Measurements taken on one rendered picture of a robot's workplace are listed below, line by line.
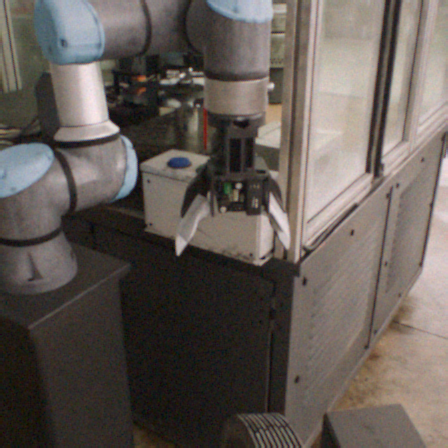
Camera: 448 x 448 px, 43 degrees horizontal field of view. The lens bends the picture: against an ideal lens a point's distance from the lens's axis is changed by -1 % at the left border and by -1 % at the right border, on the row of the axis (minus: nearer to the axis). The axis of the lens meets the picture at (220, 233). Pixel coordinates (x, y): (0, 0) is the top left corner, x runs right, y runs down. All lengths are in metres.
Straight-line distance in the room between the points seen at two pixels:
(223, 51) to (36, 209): 0.48
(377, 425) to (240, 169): 0.35
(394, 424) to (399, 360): 1.70
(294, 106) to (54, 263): 0.50
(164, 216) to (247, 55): 0.58
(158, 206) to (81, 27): 0.59
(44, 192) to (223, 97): 0.43
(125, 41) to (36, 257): 0.48
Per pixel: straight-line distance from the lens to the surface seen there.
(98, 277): 1.06
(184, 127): 1.51
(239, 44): 0.64
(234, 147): 0.68
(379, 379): 2.02
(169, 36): 0.70
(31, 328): 0.96
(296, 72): 0.99
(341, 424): 0.41
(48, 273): 1.03
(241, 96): 0.65
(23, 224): 1.00
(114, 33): 0.66
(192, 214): 0.74
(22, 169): 0.97
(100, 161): 1.02
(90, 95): 1.02
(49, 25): 0.65
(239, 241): 1.07
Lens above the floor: 1.29
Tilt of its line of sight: 27 degrees down
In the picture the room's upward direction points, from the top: straight up
